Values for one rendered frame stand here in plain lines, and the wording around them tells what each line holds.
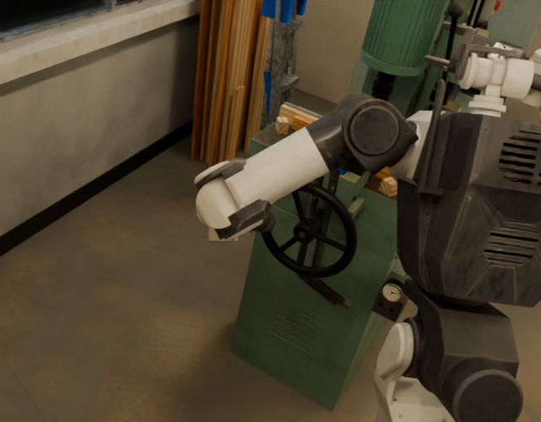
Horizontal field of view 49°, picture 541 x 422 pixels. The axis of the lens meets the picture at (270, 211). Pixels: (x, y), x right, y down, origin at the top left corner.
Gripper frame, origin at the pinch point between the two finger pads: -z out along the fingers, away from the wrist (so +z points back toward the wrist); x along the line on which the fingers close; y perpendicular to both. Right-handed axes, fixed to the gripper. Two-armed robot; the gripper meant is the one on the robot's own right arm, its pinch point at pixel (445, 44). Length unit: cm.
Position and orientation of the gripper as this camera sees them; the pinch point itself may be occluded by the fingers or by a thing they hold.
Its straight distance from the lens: 157.2
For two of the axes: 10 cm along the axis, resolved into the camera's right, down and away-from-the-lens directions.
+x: -4.8, 8.5, -2.1
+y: 1.8, 3.3, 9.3
